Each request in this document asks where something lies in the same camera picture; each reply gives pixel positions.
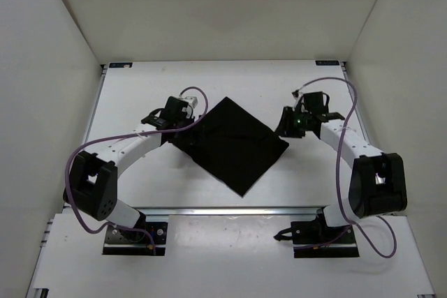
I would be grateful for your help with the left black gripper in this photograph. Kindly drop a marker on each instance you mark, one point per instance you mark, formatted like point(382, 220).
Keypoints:
point(190, 119)

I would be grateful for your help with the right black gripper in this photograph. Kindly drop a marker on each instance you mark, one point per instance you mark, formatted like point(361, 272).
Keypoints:
point(284, 128)

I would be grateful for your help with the black skirt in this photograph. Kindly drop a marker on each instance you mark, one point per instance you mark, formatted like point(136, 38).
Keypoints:
point(232, 145)

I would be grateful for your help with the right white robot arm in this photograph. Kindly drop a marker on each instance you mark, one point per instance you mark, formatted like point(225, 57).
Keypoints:
point(377, 184)

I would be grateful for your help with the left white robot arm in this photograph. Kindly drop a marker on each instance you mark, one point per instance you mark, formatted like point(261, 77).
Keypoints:
point(91, 178)

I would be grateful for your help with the left blue corner label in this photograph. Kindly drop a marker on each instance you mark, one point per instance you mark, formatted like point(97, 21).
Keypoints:
point(120, 65)

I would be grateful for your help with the blue corner label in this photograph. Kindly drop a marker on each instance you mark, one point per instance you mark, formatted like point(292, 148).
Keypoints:
point(120, 65)
point(327, 63)

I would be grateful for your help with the right blue corner label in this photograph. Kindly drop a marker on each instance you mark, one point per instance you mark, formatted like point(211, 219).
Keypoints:
point(327, 63)

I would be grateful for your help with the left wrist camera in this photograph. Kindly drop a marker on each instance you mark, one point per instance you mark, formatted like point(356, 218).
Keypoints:
point(191, 100)

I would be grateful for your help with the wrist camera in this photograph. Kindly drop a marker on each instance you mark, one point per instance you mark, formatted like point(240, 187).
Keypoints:
point(191, 100)
point(298, 96)

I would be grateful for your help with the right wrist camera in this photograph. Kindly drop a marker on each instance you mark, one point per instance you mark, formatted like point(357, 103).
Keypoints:
point(298, 96)

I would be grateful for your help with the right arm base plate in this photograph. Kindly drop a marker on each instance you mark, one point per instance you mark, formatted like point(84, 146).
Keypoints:
point(313, 240)

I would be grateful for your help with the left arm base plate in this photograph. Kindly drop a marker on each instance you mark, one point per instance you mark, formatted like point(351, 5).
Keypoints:
point(119, 242)

